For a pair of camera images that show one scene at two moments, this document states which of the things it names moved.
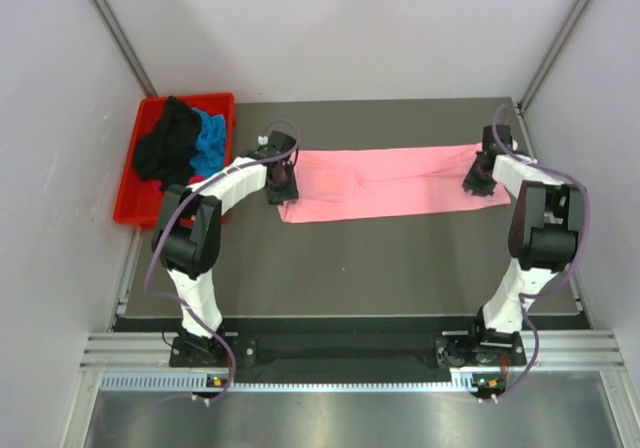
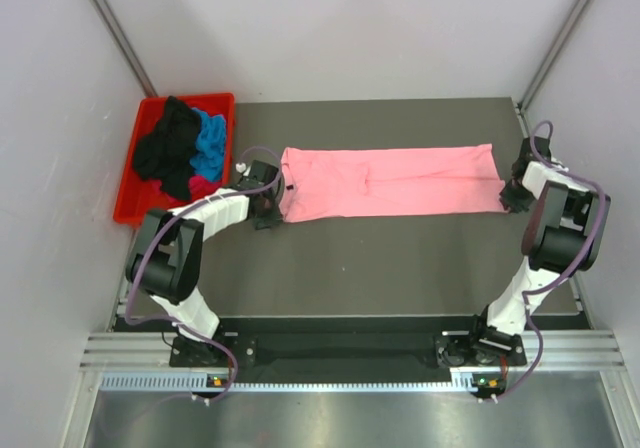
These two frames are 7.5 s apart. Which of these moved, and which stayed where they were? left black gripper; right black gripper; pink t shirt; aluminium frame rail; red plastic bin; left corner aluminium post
Moved: right black gripper; left black gripper
Stayed: left corner aluminium post; pink t shirt; aluminium frame rail; red plastic bin
